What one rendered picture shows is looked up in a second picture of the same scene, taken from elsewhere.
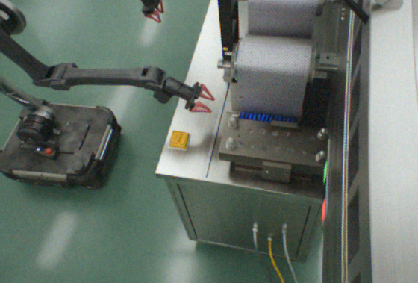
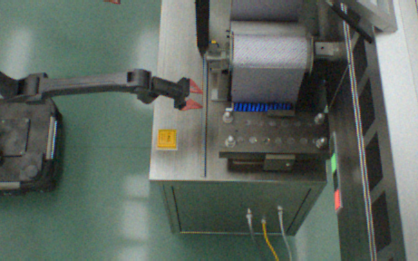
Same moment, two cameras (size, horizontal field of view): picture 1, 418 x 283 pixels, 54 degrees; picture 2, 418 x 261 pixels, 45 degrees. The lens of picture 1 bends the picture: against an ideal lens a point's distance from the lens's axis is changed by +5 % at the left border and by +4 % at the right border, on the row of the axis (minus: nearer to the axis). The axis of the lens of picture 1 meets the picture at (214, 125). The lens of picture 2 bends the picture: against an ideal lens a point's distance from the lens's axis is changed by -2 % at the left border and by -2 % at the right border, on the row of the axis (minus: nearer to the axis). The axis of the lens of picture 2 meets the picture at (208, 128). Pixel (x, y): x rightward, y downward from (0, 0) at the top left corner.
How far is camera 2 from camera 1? 0.49 m
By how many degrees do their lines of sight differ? 12
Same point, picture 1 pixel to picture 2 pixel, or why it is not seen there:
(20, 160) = not seen: outside the picture
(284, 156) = (286, 147)
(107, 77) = (89, 86)
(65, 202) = (18, 211)
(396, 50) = (400, 74)
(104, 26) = not seen: outside the picture
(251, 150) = (252, 145)
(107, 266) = not seen: outside the picture
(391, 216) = (415, 219)
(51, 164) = not seen: outside the picture
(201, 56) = (170, 35)
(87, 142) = (32, 140)
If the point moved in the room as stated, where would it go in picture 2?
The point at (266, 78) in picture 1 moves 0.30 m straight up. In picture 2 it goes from (264, 72) to (274, 14)
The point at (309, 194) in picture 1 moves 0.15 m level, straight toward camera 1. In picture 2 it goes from (310, 178) to (306, 217)
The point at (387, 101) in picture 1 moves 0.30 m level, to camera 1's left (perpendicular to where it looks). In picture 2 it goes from (401, 122) to (277, 161)
